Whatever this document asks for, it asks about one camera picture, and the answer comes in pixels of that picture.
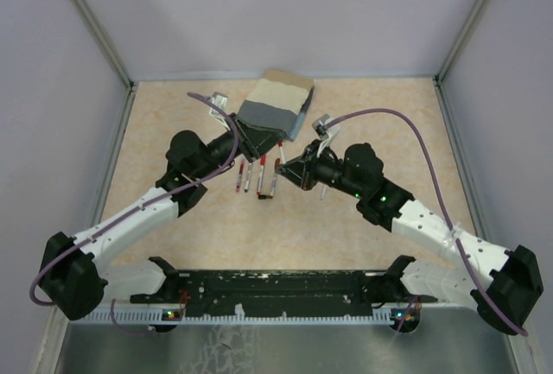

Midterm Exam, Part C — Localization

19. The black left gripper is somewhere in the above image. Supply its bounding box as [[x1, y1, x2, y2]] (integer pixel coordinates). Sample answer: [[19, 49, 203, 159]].
[[194, 112, 287, 181]]

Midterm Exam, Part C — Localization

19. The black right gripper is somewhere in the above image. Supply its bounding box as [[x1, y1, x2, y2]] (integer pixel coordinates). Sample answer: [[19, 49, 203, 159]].
[[277, 138, 365, 199]]

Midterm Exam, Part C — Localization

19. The white brown-end marker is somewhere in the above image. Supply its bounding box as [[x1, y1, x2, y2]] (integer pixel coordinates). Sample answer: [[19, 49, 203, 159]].
[[269, 174, 278, 200]]

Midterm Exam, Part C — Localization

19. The white blue-end marker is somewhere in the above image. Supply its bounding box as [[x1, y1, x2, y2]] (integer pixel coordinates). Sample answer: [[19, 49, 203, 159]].
[[244, 163, 254, 193]]

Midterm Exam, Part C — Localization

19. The white red-end marker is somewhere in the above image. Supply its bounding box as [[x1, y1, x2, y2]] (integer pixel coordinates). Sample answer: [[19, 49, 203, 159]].
[[257, 171, 264, 195]]

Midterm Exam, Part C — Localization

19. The red clear pen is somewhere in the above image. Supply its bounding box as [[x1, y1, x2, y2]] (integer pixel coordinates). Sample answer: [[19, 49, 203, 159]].
[[235, 162, 245, 193]]

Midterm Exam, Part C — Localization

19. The small white red-end pen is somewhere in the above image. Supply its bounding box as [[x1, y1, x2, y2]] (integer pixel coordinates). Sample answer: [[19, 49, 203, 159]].
[[277, 141, 286, 165]]

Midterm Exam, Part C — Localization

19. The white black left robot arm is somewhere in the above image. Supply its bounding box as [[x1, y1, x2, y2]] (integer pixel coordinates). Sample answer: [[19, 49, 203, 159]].
[[33, 117, 286, 320]]

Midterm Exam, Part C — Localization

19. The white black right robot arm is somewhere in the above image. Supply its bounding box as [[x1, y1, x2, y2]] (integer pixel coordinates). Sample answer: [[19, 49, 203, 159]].
[[276, 140, 543, 335]]

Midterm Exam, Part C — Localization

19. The folded grey beige cloth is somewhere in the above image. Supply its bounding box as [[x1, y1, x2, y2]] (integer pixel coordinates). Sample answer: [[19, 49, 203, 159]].
[[238, 69, 315, 142]]

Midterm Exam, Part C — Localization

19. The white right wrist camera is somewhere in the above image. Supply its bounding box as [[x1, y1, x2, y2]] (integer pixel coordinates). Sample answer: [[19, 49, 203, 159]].
[[312, 114, 340, 157]]

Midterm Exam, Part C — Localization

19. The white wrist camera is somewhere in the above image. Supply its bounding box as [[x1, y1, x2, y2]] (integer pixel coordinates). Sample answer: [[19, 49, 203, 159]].
[[209, 92, 233, 131], [312, 114, 340, 157]]

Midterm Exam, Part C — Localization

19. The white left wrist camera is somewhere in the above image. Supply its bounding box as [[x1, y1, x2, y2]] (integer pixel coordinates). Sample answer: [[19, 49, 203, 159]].
[[209, 92, 233, 131]]

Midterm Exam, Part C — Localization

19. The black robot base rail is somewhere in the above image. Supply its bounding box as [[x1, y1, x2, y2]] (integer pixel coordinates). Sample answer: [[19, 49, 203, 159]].
[[130, 256, 415, 318]]

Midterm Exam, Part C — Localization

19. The aluminium frame post right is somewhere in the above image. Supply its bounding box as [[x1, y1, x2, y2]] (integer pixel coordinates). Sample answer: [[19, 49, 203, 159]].
[[434, 0, 491, 86]]

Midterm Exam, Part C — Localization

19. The aluminium frame post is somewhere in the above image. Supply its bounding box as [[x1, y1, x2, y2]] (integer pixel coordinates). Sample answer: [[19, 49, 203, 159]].
[[434, 0, 491, 86], [69, 0, 135, 90]]

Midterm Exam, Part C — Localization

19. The aluminium frame post left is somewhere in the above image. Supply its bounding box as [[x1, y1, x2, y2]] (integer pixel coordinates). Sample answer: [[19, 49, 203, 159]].
[[69, 0, 135, 90]]

